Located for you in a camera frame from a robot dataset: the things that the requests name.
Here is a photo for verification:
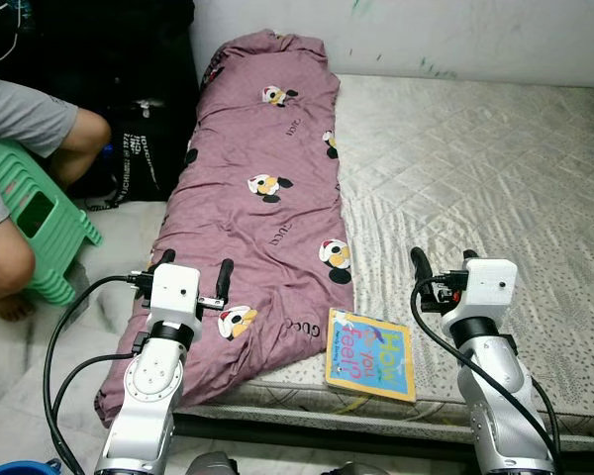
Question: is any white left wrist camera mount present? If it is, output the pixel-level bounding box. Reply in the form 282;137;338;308
148;263;202;326

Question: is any person in grey shorts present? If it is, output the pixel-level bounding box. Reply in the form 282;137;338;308
0;45;113;323

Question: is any blue plastic bucket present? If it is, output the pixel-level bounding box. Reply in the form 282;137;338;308
5;457;62;475

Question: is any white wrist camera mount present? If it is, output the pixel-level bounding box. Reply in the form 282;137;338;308
453;258;518;323
148;263;202;326

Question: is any silver left robot leg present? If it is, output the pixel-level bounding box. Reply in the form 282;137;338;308
183;450;241;475

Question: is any dark bed frame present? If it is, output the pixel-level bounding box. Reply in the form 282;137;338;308
173;411;594;456

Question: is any silver right robot leg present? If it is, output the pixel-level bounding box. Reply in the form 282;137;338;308
327;460;392;475

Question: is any large black luggage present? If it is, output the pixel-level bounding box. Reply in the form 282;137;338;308
0;0;199;199

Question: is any green plastic stool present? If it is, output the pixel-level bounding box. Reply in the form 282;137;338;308
0;139;105;306

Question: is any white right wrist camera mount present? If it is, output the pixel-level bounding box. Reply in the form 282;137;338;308
453;258;518;323

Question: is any purple cartoon print blanket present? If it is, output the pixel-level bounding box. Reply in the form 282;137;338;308
94;30;357;427

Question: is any colourful children's book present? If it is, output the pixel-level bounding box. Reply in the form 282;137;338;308
325;307;419;404

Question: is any silver robot leg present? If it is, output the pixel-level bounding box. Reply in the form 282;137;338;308
183;450;241;475
327;460;392;475

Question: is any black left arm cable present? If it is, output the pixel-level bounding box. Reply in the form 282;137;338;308
48;351;140;466
42;275;140;475

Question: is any grey quilted mattress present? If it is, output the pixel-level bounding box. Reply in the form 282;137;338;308
193;74;594;428

